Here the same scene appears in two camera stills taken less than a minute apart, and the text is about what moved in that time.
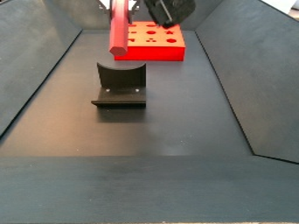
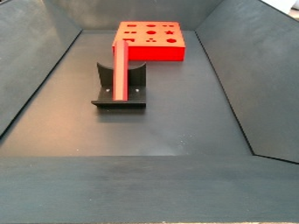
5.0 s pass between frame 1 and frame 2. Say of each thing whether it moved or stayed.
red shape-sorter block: stayed
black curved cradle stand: stayed
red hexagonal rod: moved
